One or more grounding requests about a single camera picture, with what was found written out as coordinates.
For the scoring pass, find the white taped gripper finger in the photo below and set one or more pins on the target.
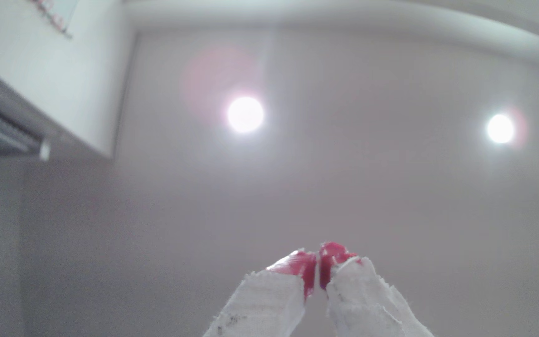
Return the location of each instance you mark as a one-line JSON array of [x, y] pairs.
[[363, 299], [269, 299]]

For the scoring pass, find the round ceiling light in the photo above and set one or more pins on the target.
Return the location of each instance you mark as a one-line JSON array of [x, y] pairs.
[[500, 128], [245, 114]]

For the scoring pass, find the wall picture with red marks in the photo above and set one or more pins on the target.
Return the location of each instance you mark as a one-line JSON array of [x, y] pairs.
[[56, 11]]

